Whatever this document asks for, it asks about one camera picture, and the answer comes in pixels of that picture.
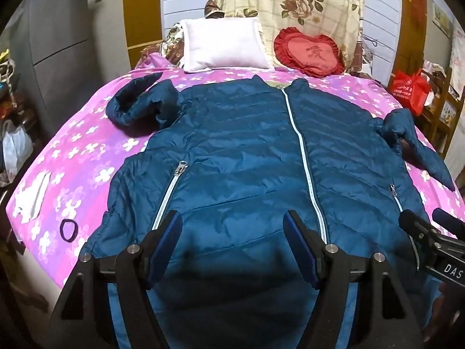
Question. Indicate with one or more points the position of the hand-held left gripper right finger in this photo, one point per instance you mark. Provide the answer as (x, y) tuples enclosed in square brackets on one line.
[(296, 240)]

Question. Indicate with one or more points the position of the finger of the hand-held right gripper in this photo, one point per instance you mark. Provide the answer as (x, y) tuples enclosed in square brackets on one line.
[(414, 223), (448, 220)]

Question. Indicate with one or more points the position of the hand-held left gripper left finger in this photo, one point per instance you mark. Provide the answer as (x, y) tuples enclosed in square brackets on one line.
[(173, 231)]

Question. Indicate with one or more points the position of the dark blue puffer jacket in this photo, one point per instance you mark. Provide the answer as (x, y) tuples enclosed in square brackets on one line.
[(236, 152)]

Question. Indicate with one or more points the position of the wooden shelf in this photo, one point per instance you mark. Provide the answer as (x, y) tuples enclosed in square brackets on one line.
[(445, 116)]

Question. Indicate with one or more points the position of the pink floral bed sheet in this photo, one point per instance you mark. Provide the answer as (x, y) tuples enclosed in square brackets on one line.
[(83, 145)]

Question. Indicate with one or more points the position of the red shopping bag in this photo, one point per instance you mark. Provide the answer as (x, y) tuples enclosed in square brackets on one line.
[(408, 89)]

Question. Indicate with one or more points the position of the white plastic bag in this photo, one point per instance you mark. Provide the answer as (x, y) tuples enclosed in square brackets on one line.
[(16, 145)]

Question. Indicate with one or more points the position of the brown floral blanket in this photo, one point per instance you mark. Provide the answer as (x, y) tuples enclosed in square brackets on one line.
[(174, 45)]

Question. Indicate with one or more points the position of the red heart-shaped cushion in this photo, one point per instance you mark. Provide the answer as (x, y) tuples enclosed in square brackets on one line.
[(308, 52)]

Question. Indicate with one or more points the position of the white pillow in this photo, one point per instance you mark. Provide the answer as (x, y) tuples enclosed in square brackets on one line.
[(225, 43)]

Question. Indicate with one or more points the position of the wooden panel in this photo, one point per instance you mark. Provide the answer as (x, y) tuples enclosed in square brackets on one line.
[(408, 25), (143, 11)]

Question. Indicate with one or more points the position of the grey wardrobe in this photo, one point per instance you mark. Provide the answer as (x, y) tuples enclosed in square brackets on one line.
[(72, 43)]

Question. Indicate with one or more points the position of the cream rose-print quilt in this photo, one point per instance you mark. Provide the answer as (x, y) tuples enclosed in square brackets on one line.
[(327, 3)]

